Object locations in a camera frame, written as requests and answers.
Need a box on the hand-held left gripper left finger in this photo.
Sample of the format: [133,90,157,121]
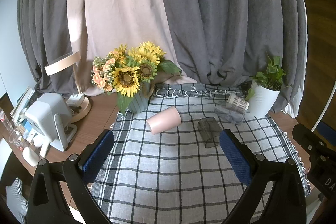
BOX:
[26,129,115,224]

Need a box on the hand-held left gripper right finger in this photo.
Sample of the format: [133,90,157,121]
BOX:
[219,129,307,224]

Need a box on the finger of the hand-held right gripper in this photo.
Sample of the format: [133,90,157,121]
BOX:
[292,123,328,161]

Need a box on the dark transparent cup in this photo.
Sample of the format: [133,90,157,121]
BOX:
[197,117,223,148]

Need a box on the clear glass cup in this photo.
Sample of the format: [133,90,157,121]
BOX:
[214,101,246,125]

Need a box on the plaid patterned cup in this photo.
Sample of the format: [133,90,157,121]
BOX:
[227,93,249,111]

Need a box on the pink cup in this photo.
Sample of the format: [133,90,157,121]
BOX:
[146,106,182,135]

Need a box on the clear measuring cup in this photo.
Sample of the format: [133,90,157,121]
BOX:
[9,127,27,147]

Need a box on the white plant pot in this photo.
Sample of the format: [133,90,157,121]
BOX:
[247,80,281,118]

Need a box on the white power adapter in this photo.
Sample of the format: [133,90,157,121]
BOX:
[67,94,85,107]

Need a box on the white small case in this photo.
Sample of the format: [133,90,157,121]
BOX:
[22,147,40,167]

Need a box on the checked tablecloth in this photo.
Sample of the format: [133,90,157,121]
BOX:
[89,83,313,224]

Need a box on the blue-green ribbed vase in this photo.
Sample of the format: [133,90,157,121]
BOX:
[128,82,154,113]

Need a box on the white projector on stand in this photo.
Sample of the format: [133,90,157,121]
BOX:
[24,93,78,152]

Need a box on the green leafy plant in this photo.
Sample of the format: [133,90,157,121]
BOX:
[245,56,293,101]

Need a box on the striped cloth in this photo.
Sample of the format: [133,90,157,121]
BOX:
[5,177,29,218]

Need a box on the sunflower bouquet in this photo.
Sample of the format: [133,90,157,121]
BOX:
[91,42,182,114]

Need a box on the stack of books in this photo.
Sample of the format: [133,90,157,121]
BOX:
[10,86,36,125]

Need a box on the clear plastic bottle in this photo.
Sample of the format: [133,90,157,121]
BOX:
[0,107,16,141]

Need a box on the grey curtain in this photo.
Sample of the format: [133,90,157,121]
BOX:
[17,0,307,117]

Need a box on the pink curtain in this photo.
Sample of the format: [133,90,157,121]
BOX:
[67,0,197,96]

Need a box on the white ring desk lamp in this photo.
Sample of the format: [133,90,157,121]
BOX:
[44,13,92,123]

